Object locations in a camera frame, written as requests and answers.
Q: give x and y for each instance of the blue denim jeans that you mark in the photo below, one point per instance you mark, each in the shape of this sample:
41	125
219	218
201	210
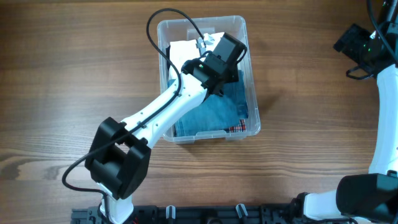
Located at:
216	113

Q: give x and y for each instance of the red navy plaid cloth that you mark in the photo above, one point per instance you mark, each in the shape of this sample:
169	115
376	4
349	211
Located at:
240	127

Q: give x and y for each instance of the white printed shirt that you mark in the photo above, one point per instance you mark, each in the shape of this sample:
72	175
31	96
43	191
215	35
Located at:
183	50

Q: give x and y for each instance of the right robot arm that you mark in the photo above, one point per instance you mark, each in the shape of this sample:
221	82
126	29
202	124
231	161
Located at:
372	196

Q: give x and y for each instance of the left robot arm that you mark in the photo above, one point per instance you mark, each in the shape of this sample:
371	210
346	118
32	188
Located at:
120	151

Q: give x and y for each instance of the clear plastic storage container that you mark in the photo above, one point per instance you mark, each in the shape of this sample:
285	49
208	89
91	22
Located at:
181	29

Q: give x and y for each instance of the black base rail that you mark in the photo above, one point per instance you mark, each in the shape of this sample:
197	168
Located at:
263	214

